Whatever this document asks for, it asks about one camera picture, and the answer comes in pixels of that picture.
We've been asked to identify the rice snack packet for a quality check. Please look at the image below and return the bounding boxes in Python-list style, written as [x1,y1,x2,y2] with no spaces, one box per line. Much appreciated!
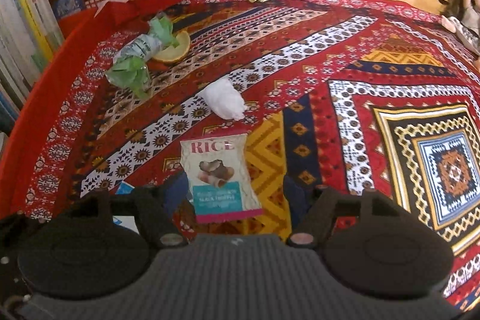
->
[181,133,263,224]

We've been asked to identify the white blue paper bag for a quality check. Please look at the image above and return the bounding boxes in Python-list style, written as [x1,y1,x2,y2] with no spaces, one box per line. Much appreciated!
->
[112,181,139,234]

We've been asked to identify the brown haired doll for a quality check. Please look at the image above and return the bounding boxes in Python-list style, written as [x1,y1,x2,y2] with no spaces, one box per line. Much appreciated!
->
[441,0,480,71]

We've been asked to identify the green leaf plastic bottle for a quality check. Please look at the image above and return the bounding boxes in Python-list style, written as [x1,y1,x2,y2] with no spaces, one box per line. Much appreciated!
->
[105,12,179,99]

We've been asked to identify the left upright books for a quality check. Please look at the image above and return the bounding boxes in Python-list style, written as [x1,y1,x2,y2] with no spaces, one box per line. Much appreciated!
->
[1,0,64,135]

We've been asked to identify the red patterned tablecloth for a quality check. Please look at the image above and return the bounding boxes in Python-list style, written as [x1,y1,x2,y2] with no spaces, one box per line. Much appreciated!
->
[0,0,480,311]

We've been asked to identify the white tissue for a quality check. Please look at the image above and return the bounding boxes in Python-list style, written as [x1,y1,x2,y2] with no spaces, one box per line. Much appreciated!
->
[199,78,247,121]

